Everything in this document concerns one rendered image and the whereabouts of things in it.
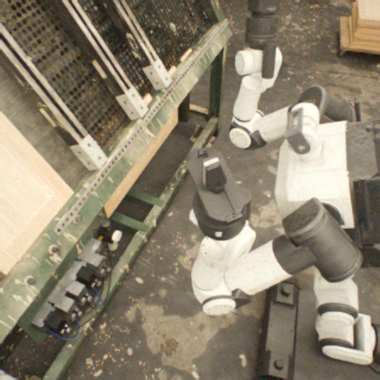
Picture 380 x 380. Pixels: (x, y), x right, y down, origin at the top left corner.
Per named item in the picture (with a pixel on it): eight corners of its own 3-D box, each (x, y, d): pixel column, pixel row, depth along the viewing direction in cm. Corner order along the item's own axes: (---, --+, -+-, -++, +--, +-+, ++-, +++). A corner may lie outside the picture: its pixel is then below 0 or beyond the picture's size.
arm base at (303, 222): (321, 255, 92) (364, 237, 85) (316, 293, 82) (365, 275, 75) (282, 211, 89) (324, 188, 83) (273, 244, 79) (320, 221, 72)
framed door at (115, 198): (104, 217, 212) (108, 219, 211) (83, 148, 169) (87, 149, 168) (175, 120, 263) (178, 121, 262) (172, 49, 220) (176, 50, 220)
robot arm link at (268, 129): (260, 137, 137) (311, 119, 119) (243, 159, 130) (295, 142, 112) (243, 112, 133) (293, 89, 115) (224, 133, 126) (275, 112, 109)
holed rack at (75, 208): (58, 236, 132) (59, 236, 132) (53, 230, 131) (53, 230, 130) (227, 23, 226) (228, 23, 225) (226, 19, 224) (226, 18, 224)
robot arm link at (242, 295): (220, 273, 103) (287, 237, 92) (228, 321, 95) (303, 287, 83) (190, 263, 96) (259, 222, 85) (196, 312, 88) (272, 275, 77)
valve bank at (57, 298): (70, 362, 134) (51, 342, 115) (38, 344, 138) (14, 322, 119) (139, 251, 162) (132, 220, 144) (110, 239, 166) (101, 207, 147)
